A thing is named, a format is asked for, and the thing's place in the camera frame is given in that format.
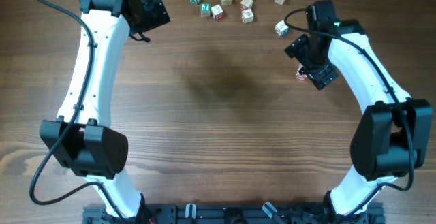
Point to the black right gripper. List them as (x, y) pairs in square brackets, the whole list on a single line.
[(322, 74)]

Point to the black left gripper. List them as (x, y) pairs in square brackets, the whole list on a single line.
[(155, 11)]

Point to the red A wooden block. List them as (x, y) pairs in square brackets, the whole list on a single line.
[(299, 75)]

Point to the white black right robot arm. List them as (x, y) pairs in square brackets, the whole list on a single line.
[(392, 136)]

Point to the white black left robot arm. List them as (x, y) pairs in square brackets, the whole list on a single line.
[(80, 138)]

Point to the green J wooden block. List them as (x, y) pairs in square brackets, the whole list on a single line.
[(205, 10)]

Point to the wooden block blue side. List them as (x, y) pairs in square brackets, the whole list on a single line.
[(281, 28)]

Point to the wooden block red side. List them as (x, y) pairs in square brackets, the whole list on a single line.
[(217, 12)]

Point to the wooden block red pattern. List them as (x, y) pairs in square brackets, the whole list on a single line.
[(246, 4)]

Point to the wooden block red drawing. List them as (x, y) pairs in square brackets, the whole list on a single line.
[(247, 16)]

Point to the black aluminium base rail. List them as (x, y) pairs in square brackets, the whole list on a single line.
[(306, 212)]

